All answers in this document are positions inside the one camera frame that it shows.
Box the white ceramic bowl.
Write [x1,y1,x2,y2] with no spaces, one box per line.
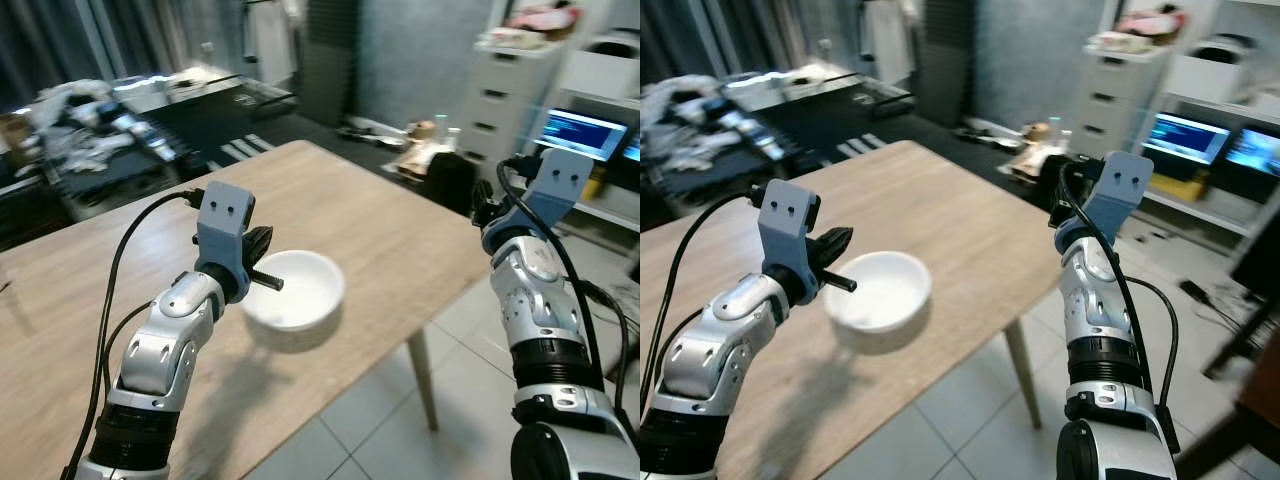
[824,250,934,334]
[241,250,347,334]

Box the black bag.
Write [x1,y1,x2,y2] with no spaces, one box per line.
[425,150,479,217]
[1035,155,1081,206]

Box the small brown cardboard box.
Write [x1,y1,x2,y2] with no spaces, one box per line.
[394,135,441,183]
[1008,140,1049,183]

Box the white drawer cabinet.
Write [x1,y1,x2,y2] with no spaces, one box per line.
[1075,45,1166,156]
[470,40,561,183]

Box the black foam mat platform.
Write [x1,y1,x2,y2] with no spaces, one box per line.
[660,74,916,216]
[60,74,301,216]

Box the white shelf unit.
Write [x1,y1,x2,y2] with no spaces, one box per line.
[558,0,641,233]
[1160,0,1280,236]

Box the wooden table leg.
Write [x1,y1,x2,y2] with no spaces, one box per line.
[1003,318,1041,431]
[405,325,441,433]

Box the white grey robot parts pile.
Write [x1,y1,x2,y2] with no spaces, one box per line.
[28,80,179,173]
[640,78,791,171]

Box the white box appliance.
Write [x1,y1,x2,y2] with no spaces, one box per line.
[1168,35,1263,103]
[563,30,641,101]

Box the black ribbed panel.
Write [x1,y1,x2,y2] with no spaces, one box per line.
[300,0,363,127]
[918,0,979,127]

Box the white hanging garment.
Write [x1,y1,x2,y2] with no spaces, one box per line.
[245,0,301,87]
[862,0,917,87]

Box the pink bundle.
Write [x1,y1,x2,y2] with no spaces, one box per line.
[1113,8,1191,43]
[503,4,587,43]

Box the dark grey curtain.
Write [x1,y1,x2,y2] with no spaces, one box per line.
[640,0,869,101]
[0,0,251,107]

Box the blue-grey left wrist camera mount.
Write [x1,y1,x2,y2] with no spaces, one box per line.
[194,182,254,291]
[757,180,823,301]

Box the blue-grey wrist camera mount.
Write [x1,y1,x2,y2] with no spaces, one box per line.
[757,180,823,301]
[194,182,254,291]
[482,148,595,253]
[1054,150,1155,251]

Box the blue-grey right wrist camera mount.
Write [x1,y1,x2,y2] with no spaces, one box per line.
[1054,150,1155,251]
[482,148,595,253]

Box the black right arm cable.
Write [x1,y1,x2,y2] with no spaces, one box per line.
[496,155,629,411]
[1058,160,1181,421]

